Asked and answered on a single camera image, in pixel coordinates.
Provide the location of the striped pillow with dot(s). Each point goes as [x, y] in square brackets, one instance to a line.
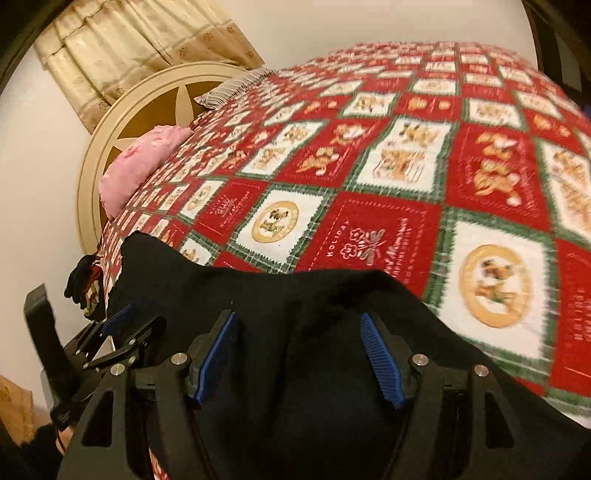
[231, 87]

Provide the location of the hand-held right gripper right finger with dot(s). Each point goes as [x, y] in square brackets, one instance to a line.
[381, 357]

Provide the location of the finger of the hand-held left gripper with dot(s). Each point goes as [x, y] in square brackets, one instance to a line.
[119, 317]
[141, 337]

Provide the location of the dark cloth bundle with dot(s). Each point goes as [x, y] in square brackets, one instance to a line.
[81, 281]

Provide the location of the red checkered printed blanket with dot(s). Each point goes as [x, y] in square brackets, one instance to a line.
[388, 230]

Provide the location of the person's left forearm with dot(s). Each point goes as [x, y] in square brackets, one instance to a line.
[27, 457]

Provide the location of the black pants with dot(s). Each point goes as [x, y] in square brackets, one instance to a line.
[300, 314]

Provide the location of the beige patterned curtain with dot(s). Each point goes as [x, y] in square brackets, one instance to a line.
[138, 41]

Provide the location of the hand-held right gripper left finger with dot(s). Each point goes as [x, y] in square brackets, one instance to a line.
[216, 353]

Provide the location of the cream round headboard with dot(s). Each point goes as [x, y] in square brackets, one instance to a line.
[138, 106]

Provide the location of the tan patterned cloth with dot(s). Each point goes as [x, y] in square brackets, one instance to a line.
[14, 410]

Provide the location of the dark wooden door frame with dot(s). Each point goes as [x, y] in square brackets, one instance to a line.
[558, 41]

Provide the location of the pink pillow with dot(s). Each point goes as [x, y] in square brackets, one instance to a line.
[134, 166]

